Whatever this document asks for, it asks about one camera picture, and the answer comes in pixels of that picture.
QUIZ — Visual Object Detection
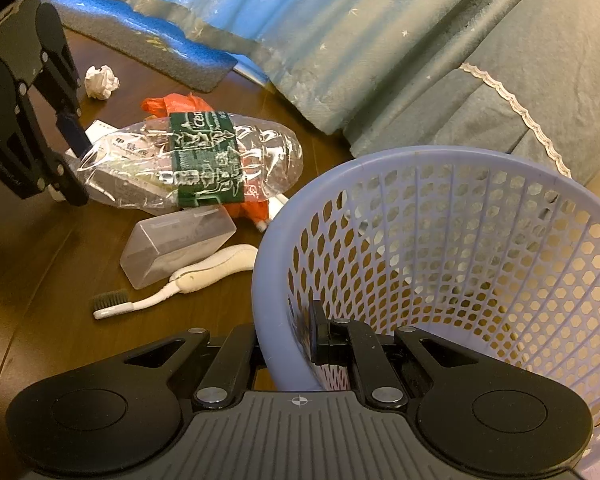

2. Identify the blue-grey foam mat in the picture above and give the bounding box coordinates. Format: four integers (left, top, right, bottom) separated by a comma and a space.
38, 0, 239, 94

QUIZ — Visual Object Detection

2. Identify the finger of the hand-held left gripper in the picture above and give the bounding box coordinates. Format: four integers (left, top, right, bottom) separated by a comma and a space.
34, 2, 90, 157
10, 79, 90, 208

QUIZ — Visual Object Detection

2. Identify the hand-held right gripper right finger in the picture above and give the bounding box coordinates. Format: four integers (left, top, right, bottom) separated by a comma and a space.
309, 300, 482, 409

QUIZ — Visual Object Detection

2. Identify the white printed carton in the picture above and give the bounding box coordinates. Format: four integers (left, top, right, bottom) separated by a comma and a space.
64, 119, 132, 162

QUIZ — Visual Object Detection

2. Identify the grey hanging curtain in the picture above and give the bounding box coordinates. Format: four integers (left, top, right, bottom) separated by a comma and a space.
344, 0, 600, 197

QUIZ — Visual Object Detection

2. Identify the lavender plastic mesh basket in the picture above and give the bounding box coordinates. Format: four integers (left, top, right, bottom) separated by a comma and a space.
251, 146, 600, 480

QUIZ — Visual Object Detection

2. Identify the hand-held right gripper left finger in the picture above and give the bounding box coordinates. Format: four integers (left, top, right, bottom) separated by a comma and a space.
124, 323, 267, 409

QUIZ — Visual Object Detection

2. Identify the crushed clear plastic bottle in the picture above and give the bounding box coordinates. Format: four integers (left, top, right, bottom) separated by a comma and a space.
76, 112, 304, 212

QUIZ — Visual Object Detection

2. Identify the cream curved plastic handle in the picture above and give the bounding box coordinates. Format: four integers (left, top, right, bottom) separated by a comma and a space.
168, 243, 260, 295

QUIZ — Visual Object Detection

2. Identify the orange plastic bag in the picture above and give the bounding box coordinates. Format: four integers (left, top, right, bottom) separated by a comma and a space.
140, 92, 272, 234

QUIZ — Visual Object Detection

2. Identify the sheer blue curtain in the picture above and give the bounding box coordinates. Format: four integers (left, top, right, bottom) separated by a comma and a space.
67, 0, 567, 136

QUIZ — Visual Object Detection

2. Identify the clear plastic box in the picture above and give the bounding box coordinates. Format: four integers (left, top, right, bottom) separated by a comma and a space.
118, 207, 239, 291

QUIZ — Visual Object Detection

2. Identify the white toothbrush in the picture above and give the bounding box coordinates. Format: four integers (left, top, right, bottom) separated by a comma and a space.
92, 280, 181, 321

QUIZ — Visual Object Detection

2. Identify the crumpled white paper ball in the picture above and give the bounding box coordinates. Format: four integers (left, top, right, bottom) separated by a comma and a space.
83, 63, 121, 101

